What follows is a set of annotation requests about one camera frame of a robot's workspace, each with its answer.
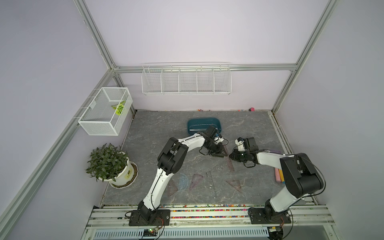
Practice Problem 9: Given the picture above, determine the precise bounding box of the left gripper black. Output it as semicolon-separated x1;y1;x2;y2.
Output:
204;140;228;157

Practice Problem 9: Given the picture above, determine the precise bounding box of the teal plastic storage box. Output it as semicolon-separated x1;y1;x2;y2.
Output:
187;118;222;136

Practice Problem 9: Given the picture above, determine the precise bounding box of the clear straight ruler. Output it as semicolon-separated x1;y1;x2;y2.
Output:
188;127;208;135
207;171;217;199

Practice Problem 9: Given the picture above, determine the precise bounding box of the clear straight ruler bottom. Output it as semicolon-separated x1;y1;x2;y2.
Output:
207;171;217;199

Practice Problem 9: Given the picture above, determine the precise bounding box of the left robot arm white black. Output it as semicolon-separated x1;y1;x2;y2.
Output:
138;133;225;215

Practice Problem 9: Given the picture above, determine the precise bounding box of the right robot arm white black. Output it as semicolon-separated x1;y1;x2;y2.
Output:
230;149;326;215

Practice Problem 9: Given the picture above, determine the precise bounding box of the blue protractor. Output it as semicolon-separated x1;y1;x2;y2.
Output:
178;174;189;191

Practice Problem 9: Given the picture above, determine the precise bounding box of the circuit board right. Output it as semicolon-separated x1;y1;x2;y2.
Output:
268;227;284;240

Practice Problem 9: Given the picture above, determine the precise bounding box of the circuit board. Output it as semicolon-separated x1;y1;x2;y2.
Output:
268;227;284;240
142;229;158;239

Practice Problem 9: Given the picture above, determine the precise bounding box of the white vent grille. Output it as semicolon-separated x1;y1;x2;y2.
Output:
90;227;270;240

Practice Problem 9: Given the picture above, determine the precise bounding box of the green leaf toy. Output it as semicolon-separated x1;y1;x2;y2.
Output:
112;101;126;116

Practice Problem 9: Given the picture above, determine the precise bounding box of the circuit board left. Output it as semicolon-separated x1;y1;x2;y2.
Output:
142;229;158;239

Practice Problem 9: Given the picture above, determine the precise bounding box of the potted green plant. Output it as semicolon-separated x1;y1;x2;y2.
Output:
86;144;139;189

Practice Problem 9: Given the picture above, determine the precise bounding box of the white mesh basket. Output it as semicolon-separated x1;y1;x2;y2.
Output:
78;87;133;136

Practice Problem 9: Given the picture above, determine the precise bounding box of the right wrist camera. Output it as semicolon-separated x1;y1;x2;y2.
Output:
235;137;259;153

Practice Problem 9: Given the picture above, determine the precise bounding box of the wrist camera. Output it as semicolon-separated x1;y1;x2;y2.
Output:
206;125;224;144
235;137;259;153

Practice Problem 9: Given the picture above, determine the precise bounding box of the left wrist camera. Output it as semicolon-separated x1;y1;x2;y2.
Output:
206;125;224;144

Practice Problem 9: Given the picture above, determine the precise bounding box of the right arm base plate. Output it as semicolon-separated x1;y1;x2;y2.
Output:
248;206;292;225

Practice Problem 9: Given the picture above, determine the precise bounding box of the white wire wall shelf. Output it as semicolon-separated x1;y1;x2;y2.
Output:
141;63;232;95

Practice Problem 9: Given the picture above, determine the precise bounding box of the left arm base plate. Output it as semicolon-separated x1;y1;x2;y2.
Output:
129;209;171;227

